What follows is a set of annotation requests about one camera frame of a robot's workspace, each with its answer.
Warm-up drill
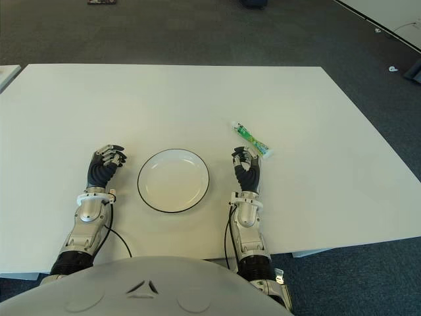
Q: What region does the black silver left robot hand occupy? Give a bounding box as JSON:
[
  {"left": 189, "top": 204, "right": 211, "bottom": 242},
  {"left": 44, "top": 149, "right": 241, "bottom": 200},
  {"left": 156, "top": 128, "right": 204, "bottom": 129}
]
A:
[{"left": 86, "top": 144, "right": 128, "bottom": 192}]

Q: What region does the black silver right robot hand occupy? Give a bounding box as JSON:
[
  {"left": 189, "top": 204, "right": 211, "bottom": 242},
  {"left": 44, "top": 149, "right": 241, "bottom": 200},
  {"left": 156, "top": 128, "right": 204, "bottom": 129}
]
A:
[{"left": 231, "top": 145, "right": 263, "bottom": 194}]

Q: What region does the white plate with black rim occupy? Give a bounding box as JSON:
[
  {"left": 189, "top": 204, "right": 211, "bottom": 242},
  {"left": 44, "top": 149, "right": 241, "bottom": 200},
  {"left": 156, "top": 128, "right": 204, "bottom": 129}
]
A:
[{"left": 137, "top": 148, "right": 211, "bottom": 212}]

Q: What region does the grey robot torso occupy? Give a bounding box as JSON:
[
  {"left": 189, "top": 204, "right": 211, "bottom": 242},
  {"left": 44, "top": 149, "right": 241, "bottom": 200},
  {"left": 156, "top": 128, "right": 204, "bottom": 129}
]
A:
[{"left": 0, "top": 255, "right": 291, "bottom": 316}]

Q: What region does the dark chair base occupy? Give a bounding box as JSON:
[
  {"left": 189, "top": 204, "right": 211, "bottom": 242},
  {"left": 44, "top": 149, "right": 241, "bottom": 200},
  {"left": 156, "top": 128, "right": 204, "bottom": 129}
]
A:
[{"left": 403, "top": 59, "right": 421, "bottom": 84}]

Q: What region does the white table with black edge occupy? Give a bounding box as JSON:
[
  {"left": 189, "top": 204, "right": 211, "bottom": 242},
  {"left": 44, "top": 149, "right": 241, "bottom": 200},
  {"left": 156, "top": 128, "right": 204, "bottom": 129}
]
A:
[{"left": 334, "top": 0, "right": 421, "bottom": 53}]

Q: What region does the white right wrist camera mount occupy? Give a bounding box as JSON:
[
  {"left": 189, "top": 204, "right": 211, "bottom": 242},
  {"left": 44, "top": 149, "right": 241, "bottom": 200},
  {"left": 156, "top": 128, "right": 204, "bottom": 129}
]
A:
[{"left": 229, "top": 191, "right": 264, "bottom": 209}]

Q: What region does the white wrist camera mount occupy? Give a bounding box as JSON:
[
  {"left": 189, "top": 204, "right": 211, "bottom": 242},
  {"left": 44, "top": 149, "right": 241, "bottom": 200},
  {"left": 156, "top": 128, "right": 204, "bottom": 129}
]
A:
[
  {"left": 229, "top": 191, "right": 264, "bottom": 209},
  {"left": 77, "top": 193, "right": 117, "bottom": 207}
]

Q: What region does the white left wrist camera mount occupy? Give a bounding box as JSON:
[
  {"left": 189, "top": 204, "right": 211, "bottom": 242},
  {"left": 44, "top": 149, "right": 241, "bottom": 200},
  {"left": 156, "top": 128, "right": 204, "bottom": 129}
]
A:
[{"left": 77, "top": 193, "right": 117, "bottom": 207}]

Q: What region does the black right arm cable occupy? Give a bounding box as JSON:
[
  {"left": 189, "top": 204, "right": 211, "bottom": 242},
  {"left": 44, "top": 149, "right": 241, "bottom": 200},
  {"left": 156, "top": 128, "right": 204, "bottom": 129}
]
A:
[{"left": 224, "top": 203, "right": 239, "bottom": 269}]

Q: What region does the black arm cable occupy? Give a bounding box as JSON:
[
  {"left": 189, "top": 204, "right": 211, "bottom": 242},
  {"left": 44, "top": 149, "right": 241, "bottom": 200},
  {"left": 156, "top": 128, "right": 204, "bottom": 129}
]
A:
[
  {"left": 224, "top": 203, "right": 239, "bottom": 269},
  {"left": 105, "top": 197, "right": 134, "bottom": 259}
]

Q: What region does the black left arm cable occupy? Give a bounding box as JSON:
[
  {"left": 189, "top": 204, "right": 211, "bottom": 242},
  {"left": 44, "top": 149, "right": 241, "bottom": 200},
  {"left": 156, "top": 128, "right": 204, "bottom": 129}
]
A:
[{"left": 105, "top": 197, "right": 134, "bottom": 259}]

